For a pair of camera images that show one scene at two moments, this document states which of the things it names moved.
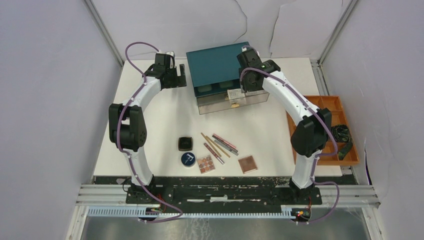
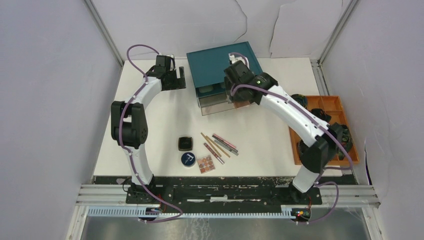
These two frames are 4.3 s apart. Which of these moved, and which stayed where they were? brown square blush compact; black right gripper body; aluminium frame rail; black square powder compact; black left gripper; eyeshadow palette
Moved: brown square blush compact; black right gripper body
Stayed: eyeshadow palette; black square powder compact; black left gripper; aluminium frame rail
